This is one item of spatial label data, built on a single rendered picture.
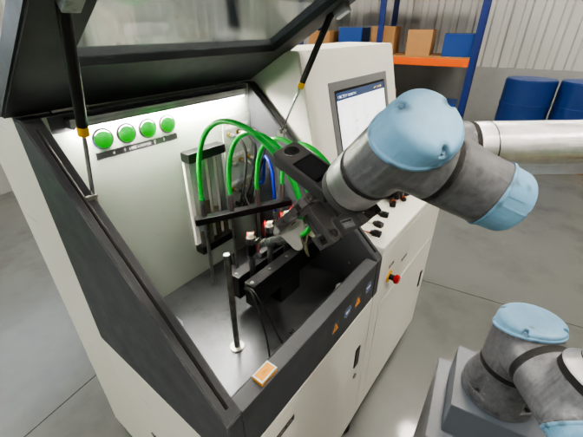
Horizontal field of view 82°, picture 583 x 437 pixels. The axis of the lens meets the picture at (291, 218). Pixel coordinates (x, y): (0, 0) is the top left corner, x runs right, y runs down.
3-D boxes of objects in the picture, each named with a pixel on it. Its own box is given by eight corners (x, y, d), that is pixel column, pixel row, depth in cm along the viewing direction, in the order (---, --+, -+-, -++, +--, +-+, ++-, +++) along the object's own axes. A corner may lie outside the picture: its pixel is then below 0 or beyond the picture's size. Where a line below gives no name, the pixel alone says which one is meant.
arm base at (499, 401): (533, 376, 79) (550, 348, 74) (540, 436, 68) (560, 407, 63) (464, 351, 86) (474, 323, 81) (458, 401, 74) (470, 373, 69)
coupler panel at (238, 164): (235, 205, 122) (227, 119, 107) (229, 203, 124) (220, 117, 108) (259, 193, 131) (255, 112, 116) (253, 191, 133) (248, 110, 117)
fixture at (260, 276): (256, 325, 102) (253, 286, 94) (233, 310, 107) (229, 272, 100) (318, 269, 125) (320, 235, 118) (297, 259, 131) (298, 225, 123)
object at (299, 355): (247, 453, 75) (242, 412, 67) (233, 441, 77) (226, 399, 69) (371, 298, 118) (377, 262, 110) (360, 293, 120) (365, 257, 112)
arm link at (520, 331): (523, 337, 77) (545, 292, 70) (564, 393, 65) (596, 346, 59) (470, 337, 77) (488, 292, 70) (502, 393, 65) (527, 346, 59)
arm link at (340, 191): (327, 159, 38) (372, 131, 42) (311, 176, 42) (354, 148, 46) (367, 212, 38) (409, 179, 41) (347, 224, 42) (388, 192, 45)
